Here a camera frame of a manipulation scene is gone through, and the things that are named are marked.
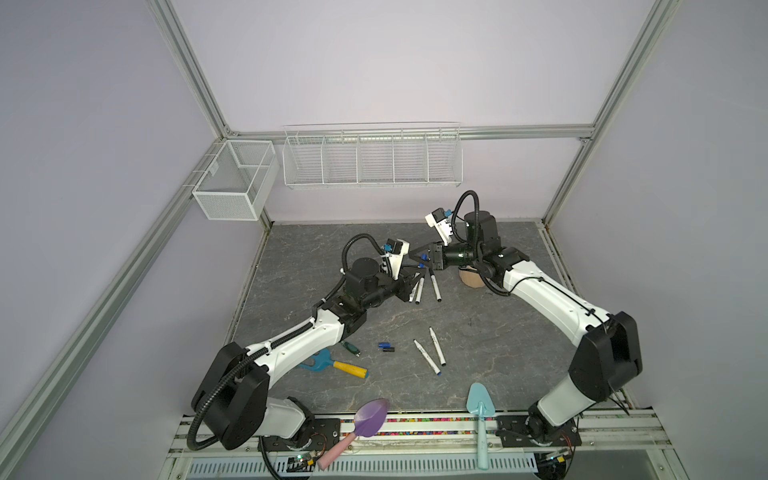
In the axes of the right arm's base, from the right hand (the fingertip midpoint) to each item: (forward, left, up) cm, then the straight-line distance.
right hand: (411, 260), depth 77 cm
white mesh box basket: (+35, +58, -1) cm, 68 cm away
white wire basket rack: (+40, +12, +6) cm, 42 cm away
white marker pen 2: (-6, -1, -3) cm, 7 cm away
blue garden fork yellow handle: (-17, +25, -24) cm, 39 cm away
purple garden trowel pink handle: (-32, +11, -26) cm, 43 cm away
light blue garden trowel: (-29, -18, -23) cm, 41 cm away
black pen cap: (-14, +7, -25) cm, 30 cm away
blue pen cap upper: (-13, +8, -25) cm, 29 cm away
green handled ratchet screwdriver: (-14, +17, -24) cm, 33 cm away
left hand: (-3, -3, 0) cm, 4 cm away
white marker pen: (+9, -9, -25) cm, 28 cm away
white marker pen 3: (-18, -9, -25) cm, 32 cm away
